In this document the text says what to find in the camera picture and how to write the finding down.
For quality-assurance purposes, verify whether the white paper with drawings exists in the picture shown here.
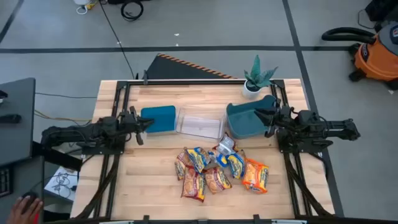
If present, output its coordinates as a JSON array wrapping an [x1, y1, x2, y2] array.
[[44, 166, 79, 203]]

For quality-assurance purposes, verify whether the black mat with orange stripes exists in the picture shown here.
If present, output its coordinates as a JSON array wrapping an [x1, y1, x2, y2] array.
[[145, 53, 238, 80]]

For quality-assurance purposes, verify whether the black desk foot beam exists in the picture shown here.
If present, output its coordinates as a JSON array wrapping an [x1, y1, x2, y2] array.
[[30, 141, 83, 172]]

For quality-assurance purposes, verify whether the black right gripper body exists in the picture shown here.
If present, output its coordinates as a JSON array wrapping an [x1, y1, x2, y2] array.
[[264, 98, 295, 139]]

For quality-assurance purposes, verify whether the black cable bundle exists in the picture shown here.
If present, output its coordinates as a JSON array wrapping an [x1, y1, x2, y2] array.
[[73, 153, 121, 220], [283, 152, 326, 218]]

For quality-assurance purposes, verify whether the blue square plastic bin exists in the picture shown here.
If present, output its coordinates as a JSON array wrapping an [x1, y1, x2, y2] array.
[[141, 105, 177, 134]]

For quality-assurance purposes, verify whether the coiled black cable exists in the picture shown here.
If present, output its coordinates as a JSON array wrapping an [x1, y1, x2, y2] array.
[[120, 0, 145, 22]]

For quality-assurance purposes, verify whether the black remote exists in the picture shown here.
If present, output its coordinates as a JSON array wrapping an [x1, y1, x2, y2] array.
[[0, 114, 23, 124]]

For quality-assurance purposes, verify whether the orange shop vacuum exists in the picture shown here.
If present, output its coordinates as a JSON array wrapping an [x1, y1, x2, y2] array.
[[321, 21, 398, 91]]

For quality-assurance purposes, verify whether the green plant in white pot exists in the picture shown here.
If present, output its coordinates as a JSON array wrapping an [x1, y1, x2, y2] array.
[[242, 54, 279, 100]]

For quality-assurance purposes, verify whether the yellow floor cable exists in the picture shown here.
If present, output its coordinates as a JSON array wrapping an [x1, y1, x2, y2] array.
[[34, 110, 93, 123]]

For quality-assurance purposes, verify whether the black computer mouse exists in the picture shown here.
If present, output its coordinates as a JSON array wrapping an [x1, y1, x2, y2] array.
[[19, 190, 40, 203]]

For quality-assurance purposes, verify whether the black equipment case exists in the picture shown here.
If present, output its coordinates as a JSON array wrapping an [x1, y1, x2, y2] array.
[[364, 0, 398, 23]]

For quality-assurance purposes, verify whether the teal plastic bin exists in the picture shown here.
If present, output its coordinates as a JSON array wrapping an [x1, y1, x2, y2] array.
[[226, 94, 281, 140]]

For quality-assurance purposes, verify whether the dark grey desk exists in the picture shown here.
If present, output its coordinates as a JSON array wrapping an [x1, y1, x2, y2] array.
[[0, 155, 45, 224]]

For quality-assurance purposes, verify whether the orange chicken noodle pack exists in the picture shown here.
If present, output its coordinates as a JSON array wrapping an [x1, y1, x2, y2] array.
[[241, 157, 270, 195]]

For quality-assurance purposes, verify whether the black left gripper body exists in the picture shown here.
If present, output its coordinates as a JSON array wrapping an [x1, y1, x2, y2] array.
[[119, 106, 145, 146]]

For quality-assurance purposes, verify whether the black keyboard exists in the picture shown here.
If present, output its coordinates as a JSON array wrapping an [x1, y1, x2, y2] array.
[[0, 167, 14, 198]]

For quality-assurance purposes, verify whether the long black floor cable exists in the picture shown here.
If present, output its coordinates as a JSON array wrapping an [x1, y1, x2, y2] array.
[[98, 0, 137, 79]]

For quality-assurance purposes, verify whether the clear plastic bin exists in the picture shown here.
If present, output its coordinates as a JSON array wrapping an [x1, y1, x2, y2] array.
[[175, 105, 226, 140]]

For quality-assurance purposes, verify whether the person's hand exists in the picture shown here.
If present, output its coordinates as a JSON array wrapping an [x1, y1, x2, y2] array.
[[6, 196, 44, 224]]

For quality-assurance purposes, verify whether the thin black floor cable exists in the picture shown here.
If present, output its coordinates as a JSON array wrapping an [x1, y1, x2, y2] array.
[[34, 91, 98, 100]]

